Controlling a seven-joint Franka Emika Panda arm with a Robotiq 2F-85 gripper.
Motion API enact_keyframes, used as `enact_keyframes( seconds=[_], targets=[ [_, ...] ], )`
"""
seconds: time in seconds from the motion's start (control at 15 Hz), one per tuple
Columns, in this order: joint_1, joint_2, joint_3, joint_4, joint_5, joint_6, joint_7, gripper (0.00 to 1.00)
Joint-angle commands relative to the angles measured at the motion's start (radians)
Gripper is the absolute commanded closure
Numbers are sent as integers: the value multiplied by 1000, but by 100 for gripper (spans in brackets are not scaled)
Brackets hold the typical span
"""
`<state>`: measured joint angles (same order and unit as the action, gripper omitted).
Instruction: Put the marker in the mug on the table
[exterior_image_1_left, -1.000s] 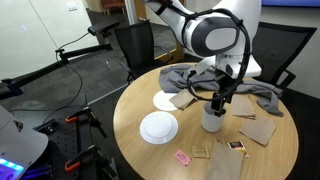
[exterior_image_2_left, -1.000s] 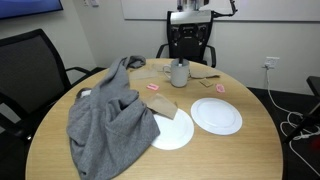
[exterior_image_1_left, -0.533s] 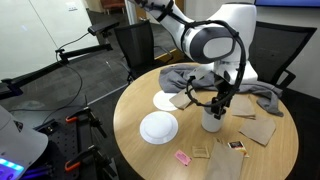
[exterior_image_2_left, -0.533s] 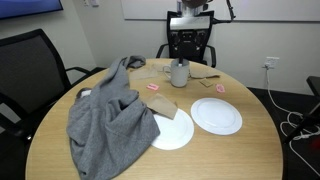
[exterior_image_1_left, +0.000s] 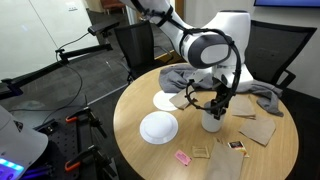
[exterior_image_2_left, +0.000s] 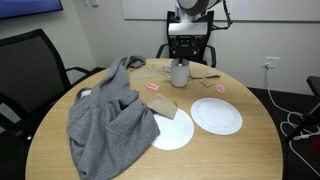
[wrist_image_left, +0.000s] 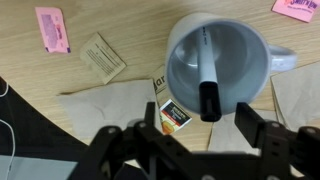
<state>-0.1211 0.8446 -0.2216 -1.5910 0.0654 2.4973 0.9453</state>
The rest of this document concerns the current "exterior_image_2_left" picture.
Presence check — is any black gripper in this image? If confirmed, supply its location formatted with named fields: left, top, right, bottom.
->
left=169, top=34, right=205, bottom=65

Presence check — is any white ceramic mug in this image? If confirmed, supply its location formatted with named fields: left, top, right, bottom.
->
left=162, top=58, right=191, bottom=89

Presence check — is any large brown paper napkin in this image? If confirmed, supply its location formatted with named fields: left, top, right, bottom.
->
left=189, top=67, right=222, bottom=80

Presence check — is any brown sugar packet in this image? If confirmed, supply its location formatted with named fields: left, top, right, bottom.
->
left=199, top=77, right=214, bottom=88

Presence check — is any pink sweetener packet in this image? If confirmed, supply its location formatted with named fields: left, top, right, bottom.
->
left=146, top=82, right=160, bottom=92
left=215, top=83, right=226, bottom=94

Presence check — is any white round plate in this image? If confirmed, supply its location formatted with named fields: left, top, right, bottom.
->
left=190, top=97, right=244, bottom=136
left=150, top=108, right=195, bottom=151

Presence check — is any grey hoodie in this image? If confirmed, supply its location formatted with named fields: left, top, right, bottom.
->
left=65, top=54, right=162, bottom=180

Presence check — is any black stand with legs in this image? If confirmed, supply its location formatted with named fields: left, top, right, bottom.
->
left=282, top=75, right=320, bottom=143

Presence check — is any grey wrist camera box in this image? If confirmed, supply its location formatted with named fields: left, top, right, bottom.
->
left=167, top=21, right=208, bottom=37

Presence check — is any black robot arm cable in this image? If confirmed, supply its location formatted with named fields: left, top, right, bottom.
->
left=212, top=0, right=234, bottom=32

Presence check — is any white wall outlet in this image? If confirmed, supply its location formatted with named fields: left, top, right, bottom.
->
left=264, top=56, right=281, bottom=70

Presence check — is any white wall switch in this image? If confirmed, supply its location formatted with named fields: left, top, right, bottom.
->
left=83, top=0, right=100, bottom=8

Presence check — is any white power cable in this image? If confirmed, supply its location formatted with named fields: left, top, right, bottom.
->
left=265, top=67, right=320, bottom=177

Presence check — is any wall mounted screen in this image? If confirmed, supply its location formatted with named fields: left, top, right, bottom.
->
left=0, top=0, right=64, bottom=20

